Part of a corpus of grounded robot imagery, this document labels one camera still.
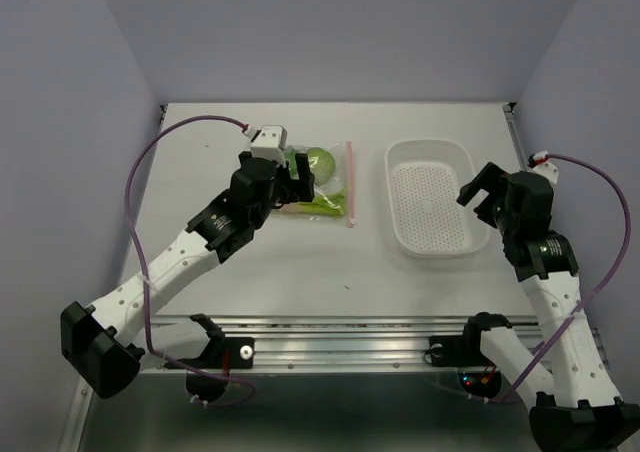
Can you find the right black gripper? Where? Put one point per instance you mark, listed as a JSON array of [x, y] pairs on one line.
[[491, 178]]

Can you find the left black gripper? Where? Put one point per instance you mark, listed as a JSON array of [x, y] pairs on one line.
[[297, 190]]

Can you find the green fake cabbage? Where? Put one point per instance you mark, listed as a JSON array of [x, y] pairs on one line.
[[322, 164]]

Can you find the green fake celery stalks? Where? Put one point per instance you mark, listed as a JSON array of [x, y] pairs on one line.
[[328, 204]]

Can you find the clear zip top bag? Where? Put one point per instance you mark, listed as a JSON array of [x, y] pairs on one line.
[[344, 176]]

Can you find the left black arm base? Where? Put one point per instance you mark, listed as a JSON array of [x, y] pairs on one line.
[[208, 381]]

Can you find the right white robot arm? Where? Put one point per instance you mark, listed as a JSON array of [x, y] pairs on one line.
[[572, 403]]

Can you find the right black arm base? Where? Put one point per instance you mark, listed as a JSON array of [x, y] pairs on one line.
[[476, 374]]

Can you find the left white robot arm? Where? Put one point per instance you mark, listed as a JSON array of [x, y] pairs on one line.
[[106, 340]]

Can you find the white perforated plastic basket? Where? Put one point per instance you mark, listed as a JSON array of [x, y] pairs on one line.
[[423, 178]]

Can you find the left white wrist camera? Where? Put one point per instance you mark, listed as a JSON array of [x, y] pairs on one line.
[[269, 143]]

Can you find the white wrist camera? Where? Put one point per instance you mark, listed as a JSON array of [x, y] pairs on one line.
[[540, 164], [269, 143]]

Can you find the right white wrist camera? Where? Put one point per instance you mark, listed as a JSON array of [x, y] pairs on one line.
[[540, 164]]

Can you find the aluminium rail frame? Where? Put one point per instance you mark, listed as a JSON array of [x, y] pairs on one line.
[[318, 297]]

